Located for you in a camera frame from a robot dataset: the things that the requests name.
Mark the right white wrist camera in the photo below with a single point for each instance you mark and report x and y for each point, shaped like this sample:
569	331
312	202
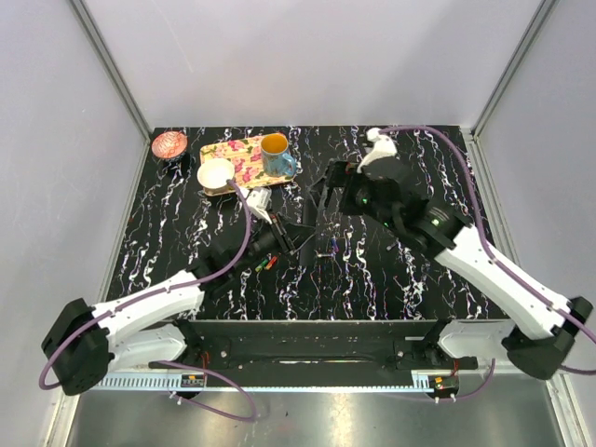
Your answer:
382	146

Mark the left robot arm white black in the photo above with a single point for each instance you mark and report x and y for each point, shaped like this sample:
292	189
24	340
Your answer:
88	341

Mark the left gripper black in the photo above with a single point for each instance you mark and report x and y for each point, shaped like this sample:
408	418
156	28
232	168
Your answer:
291	230

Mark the red patterned bowl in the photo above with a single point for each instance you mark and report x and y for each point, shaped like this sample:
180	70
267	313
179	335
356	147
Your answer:
169	145

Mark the black remote control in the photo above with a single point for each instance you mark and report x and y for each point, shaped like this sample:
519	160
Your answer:
307	253

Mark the white small bowl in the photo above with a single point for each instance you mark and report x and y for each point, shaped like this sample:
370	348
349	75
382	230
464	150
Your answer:
214	176

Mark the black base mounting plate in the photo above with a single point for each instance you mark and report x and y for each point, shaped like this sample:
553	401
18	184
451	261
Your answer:
304	354

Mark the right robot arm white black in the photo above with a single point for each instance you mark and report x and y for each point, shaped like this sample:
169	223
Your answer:
541	326

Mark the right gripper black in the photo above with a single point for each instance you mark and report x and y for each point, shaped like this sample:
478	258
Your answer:
340	174

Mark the floral yellow tray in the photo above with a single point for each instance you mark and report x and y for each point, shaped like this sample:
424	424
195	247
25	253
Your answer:
245	154

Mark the red orange battery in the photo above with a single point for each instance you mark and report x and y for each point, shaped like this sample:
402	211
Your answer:
271	263

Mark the blue mug orange inside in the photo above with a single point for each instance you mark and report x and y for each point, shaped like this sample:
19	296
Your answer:
276	157

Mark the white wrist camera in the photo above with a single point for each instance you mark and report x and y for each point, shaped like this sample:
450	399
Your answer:
382	146
257	200

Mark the green orange battery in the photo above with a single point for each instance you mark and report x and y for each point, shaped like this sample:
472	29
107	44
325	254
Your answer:
261	266

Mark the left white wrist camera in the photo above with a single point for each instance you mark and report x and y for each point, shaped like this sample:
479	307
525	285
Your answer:
257	200

